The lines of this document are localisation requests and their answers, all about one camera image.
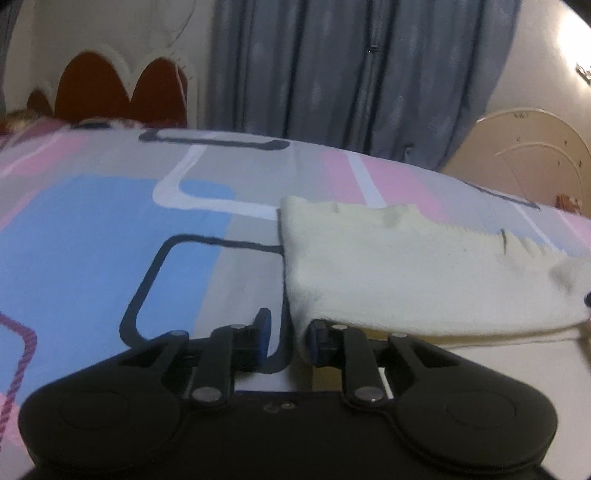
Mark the orange patterned box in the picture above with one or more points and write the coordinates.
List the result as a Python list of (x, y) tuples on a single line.
[(570, 203)]

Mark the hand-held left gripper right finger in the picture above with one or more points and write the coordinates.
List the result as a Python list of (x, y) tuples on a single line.
[(316, 346)]

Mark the red white scalloped headboard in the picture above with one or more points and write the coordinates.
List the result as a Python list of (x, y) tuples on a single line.
[(115, 90)]

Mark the cream knit small garment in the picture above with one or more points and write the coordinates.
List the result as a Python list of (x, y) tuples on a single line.
[(401, 272)]

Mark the floral pillow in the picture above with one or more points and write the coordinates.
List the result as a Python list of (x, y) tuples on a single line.
[(21, 122)]

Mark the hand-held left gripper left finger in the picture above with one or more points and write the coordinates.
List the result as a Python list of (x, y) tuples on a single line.
[(262, 336)]

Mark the silver wall ornament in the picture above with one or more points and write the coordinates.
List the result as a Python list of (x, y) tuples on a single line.
[(584, 70)]

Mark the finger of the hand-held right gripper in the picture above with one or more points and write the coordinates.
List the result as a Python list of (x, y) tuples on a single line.
[(588, 299)]

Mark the cream arched headboard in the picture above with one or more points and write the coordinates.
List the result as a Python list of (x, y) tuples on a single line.
[(531, 152)]

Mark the patterned grey pink blue bedsheet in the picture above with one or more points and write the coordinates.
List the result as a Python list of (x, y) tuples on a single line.
[(138, 221)]

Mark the grey blue curtain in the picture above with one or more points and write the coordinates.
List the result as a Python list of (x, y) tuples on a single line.
[(360, 74)]

